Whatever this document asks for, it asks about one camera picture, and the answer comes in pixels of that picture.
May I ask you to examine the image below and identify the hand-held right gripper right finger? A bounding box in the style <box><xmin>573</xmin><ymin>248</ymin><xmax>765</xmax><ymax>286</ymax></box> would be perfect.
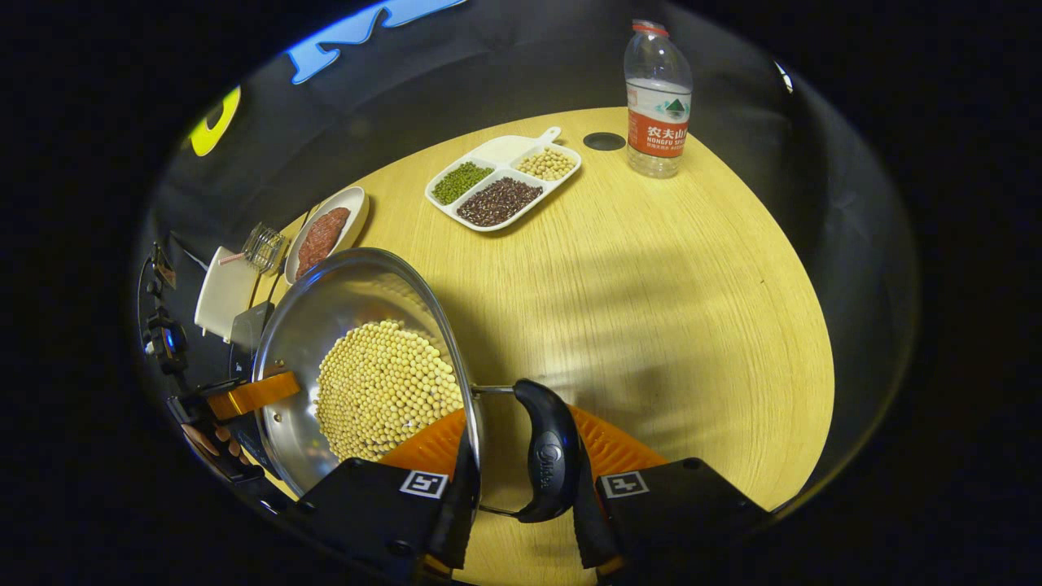
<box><xmin>570</xmin><ymin>405</ymin><xmax>770</xmax><ymax>583</ymax></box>

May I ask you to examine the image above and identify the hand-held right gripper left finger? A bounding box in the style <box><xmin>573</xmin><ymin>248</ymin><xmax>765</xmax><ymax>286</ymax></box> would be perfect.
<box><xmin>297</xmin><ymin>407</ymin><xmax>481</xmax><ymax>583</ymax></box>

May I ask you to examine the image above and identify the black induction cooktop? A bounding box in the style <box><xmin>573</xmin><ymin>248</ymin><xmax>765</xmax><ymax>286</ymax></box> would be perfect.
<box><xmin>228</xmin><ymin>301</ymin><xmax>298</xmax><ymax>501</ymax></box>

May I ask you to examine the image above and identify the steel pot with black handle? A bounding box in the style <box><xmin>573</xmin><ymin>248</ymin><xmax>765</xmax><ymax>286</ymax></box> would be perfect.
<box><xmin>251</xmin><ymin>247</ymin><xmax>583</xmax><ymax>523</ymax></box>

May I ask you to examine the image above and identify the pile of soybeans in pot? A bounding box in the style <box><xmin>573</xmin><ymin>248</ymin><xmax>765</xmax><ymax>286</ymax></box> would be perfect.
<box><xmin>313</xmin><ymin>319</ymin><xmax>465</xmax><ymax>463</ymax></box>

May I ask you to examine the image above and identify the white toaster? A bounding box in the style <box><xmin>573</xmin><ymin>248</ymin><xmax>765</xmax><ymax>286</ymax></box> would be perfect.
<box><xmin>194</xmin><ymin>246</ymin><xmax>260</xmax><ymax>343</ymax></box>

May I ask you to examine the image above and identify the brown meat piece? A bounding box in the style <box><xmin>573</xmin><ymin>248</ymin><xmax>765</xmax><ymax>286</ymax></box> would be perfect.
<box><xmin>296</xmin><ymin>207</ymin><xmax>352</xmax><ymax>279</ymax></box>

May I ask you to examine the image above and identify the white round plate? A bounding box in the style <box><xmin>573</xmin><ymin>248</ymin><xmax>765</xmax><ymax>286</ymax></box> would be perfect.
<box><xmin>284</xmin><ymin>186</ymin><xmax>370</xmax><ymax>286</ymax></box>

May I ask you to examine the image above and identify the heap of green mung beans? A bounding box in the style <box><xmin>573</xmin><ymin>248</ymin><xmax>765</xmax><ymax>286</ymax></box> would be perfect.
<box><xmin>431</xmin><ymin>161</ymin><xmax>495</xmax><ymax>206</ymax></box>

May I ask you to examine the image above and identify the heap of red beans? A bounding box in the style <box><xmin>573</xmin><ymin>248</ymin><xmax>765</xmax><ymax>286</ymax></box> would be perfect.
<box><xmin>456</xmin><ymin>177</ymin><xmax>544</xmax><ymax>227</ymax></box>

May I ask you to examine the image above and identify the white divided tray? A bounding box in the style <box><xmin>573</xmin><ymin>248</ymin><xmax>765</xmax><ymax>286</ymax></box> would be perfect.
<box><xmin>424</xmin><ymin>126</ymin><xmax>583</xmax><ymax>234</ymax></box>

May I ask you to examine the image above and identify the small heap of soybeans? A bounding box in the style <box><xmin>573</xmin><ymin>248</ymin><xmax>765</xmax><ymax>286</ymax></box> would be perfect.
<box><xmin>514</xmin><ymin>146</ymin><xmax>577</xmax><ymax>181</ymax></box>

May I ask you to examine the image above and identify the clear plastic water bottle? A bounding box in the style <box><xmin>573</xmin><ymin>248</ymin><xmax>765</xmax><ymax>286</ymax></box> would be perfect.
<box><xmin>624</xmin><ymin>20</ymin><xmax>694</xmax><ymax>179</ymax></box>

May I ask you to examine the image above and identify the wire mesh holder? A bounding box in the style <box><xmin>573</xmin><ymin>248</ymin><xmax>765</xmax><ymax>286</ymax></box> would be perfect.
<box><xmin>243</xmin><ymin>222</ymin><xmax>290</xmax><ymax>273</ymax></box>

